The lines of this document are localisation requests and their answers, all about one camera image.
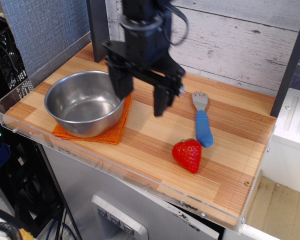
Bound black plastic crate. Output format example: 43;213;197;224
0;16;34;99

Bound red toy strawberry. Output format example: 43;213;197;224
172;138;202;174

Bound stainless steel cabinet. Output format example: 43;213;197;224
41;146;224;240

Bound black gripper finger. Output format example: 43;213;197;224
108;66;134;100
153;85;175;117

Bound white appliance at right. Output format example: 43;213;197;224
261;88;300;192

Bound blue handled fork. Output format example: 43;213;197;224
192;91;214;148

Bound orange knitted cloth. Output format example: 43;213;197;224
52;94;132;145

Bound dark grey right post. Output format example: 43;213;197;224
270;30;300;118

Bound dark grey left post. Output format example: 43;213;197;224
86;0;110;63

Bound stainless steel bowl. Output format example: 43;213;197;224
44;70;125;138

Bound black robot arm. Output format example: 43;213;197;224
102;0;188;117

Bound clear acrylic table guard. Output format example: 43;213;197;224
0;43;276;232

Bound dark grey post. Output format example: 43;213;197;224
270;30;300;118
86;0;110;63

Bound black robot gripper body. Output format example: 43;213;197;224
102;18;185;96

